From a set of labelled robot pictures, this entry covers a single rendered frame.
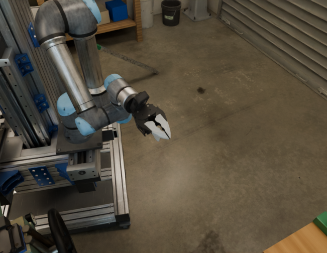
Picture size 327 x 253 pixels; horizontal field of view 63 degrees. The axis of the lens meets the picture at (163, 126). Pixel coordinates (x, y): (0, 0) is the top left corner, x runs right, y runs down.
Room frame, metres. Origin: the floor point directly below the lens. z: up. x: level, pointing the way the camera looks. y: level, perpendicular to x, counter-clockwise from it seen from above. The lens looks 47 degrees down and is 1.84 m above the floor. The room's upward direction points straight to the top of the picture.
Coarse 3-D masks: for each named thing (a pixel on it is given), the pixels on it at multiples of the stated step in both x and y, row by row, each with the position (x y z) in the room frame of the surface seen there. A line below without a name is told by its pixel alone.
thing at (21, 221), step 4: (12, 220) 0.38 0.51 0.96; (16, 220) 0.38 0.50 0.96; (20, 220) 0.38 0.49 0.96; (24, 220) 0.39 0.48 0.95; (20, 224) 0.37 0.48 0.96; (24, 224) 0.37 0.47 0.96; (28, 224) 0.39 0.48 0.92; (24, 236) 0.33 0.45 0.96; (28, 244) 0.30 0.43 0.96; (28, 248) 0.29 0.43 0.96; (32, 248) 0.30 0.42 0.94; (24, 252) 0.28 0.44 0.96; (28, 252) 0.28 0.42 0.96; (32, 252) 0.28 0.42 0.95; (36, 252) 0.30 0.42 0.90
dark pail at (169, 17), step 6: (168, 0) 3.93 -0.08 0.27; (174, 0) 3.92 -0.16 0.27; (162, 6) 3.73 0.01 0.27; (168, 6) 3.92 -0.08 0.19; (174, 6) 3.92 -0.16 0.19; (180, 6) 3.77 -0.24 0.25; (162, 12) 3.77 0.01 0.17; (168, 12) 3.68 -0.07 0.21; (174, 12) 3.68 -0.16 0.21; (162, 18) 3.78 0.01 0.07; (168, 18) 3.68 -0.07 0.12; (174, 18) 3.68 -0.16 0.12; (168, 24) 3.68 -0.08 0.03; (174, 24) 3.69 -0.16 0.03
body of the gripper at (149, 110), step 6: (132, 96) 0.69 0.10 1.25; (126, 102) 0.67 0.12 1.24; (126, 108) 0.66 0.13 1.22; (138, 108) 0.63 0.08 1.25; (144, 108) 0.63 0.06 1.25; (150, 108) 0.63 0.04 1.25; (156, 108) 0.63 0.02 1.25; (132, 114) 0.68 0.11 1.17; (138, 114) 0.61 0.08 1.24; (144, 114) 0.61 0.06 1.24; (150, 114) 0.61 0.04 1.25; (150, 120) 0.60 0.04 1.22; (138, 126) 0.61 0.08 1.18; (144, 132) 0.58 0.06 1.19
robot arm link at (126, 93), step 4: (128, 88) 0.73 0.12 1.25; (132, 88) 0.74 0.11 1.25; (120, 92) 0.71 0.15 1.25; (124, 92) 0.71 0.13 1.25; (128, 92) 0.70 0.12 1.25; (132, 92) 0.71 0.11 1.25; (136, 92) 0.71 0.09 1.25; (120, 96) 0.70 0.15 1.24; (124, 96) 0.69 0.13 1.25; (128, 96) 0.69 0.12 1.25; (120, 100) 0.69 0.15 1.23; (124, 100) 0.68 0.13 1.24; (120, 104) 0.69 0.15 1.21; (124, 108) 0.68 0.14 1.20
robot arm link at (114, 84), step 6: (108, 78) 0.79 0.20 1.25; (114, 78) 0.78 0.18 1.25; (120, 78) 0.79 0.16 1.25; (108, 84) 0.77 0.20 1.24; (114, 84) 0.76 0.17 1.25; (120, 84) 0.75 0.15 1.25; (126, 84) 0.75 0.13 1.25; (108, 90) 0.76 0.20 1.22; (114, 90) 0.73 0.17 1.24; (120, 90) 0.72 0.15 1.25; (114, 96) 0.72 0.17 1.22; (114, 102) 0.74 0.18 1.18
